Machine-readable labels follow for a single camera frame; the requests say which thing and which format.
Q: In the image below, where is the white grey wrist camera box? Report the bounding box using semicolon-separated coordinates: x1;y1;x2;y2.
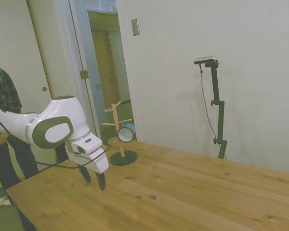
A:
71;134;104;156

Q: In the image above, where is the bare person hand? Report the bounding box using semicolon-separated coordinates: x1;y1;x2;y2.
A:
0;131;9;147

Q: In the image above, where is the black camera stand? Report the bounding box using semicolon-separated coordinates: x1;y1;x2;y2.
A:
203;60;228;160

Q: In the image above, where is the metal wall switch plate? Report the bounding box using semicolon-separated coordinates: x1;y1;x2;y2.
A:
131;18;141;37

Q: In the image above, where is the person in plaid shirt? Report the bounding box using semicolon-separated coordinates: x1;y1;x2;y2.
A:
0;62;39;191

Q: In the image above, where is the white shoe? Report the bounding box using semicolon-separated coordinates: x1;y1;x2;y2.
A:
0;195;13;206

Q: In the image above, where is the grey exterior camera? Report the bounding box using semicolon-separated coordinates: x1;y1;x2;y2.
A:
193;55;218;66

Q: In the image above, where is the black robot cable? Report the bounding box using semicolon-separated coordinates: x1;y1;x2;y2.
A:
0;111;112;169

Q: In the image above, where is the blue enamel mug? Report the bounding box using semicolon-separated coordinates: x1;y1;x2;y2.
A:
117;120;137;143

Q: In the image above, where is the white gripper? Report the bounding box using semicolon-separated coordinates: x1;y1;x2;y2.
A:
65;143;110;192

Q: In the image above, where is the white open door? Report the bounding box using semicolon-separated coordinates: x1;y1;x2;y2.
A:
26;0;88;114

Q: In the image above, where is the brown wooden hallway door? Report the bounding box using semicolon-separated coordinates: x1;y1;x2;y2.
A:
91;29;130;103

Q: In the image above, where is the white door frame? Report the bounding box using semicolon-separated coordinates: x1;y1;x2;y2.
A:
55;0;142;142

